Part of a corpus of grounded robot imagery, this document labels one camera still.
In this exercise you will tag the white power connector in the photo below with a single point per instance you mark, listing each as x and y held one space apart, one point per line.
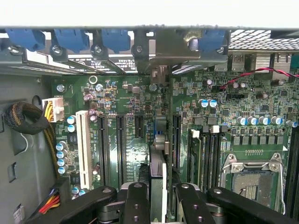
56 109

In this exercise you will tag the long black expansion slot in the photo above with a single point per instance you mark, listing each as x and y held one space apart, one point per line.
177 142
121 149
104 149

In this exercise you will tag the short black expansion slot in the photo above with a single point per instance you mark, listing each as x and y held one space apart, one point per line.
139 126

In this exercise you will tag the blue slot clip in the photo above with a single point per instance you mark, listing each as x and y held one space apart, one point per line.
25 38
115 39
211 40
71 39

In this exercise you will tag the green Dell motherboard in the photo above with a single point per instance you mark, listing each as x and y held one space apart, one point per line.
245 105

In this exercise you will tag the black open PC case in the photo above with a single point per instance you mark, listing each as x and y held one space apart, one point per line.
141 63

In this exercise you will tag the small silver finned heatsink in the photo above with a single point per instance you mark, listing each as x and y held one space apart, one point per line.
264 61

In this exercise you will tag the white expansion slot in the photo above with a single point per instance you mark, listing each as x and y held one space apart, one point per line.
84 149

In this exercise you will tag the CPU socket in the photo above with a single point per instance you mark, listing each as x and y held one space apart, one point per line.
252 186

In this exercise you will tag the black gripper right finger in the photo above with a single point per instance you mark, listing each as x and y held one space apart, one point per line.
194 207

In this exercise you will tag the black RAM slot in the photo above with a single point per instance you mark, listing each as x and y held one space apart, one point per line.
216 158
206 158

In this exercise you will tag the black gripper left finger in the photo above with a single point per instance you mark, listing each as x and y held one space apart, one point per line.
136 205

